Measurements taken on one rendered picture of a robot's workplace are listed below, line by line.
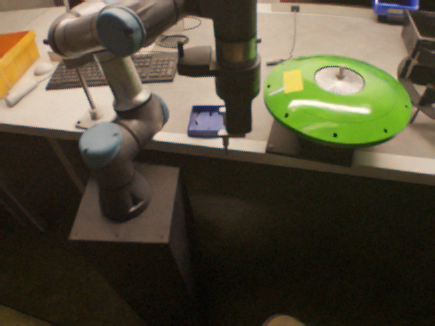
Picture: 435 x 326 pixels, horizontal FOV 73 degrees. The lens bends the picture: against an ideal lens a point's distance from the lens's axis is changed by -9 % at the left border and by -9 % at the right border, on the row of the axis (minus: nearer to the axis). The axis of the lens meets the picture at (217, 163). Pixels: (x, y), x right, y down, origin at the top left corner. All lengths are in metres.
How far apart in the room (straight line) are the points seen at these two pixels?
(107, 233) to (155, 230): 0.11
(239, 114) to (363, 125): 0.23
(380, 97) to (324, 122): 0.14
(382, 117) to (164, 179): 0.52
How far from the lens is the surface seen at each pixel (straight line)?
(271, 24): 1.33
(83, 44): 0.51
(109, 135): 0.65
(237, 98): 0.50
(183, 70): 0.50
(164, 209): 0.76
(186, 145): 0.80
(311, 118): 0.61
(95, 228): 0.79
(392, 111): 0.67
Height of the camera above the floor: 1.46
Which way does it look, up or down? 48 degrees down
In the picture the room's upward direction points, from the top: 6 degrees counter-clockwise
